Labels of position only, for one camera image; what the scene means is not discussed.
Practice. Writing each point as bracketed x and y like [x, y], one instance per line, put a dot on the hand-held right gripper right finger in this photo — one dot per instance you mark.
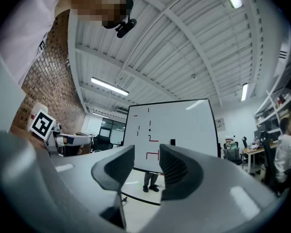
[182, 176]

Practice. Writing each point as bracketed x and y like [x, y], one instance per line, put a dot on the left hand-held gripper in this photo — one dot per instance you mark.
[42, 125]

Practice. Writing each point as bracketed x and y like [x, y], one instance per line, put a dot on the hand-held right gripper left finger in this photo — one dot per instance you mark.
[116, 169]

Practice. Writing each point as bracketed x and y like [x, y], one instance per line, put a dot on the person's left forearm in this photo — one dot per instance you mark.
[37, 142]

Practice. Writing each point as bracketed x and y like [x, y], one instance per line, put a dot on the whiteboard with black wheeled stand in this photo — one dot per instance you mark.
[179, 127]

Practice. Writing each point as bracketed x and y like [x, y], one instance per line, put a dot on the black office chair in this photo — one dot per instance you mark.
[102, 144]
[269, 159]

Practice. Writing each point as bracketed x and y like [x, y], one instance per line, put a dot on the grey mesh office chair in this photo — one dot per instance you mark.
[232, 154]

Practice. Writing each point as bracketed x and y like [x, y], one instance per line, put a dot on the desk with white legs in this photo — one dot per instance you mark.
[254, 152]

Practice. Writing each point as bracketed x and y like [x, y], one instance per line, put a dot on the person's light t-shirt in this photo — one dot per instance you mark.
[24, 28]

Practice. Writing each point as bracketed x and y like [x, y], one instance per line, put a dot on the person's head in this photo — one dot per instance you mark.
[97, 4]

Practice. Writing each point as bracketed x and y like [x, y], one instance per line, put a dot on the wall poster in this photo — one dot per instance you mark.
[220, 124]

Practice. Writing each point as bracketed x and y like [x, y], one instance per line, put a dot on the white wall shelving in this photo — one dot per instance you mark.
[276, 105]

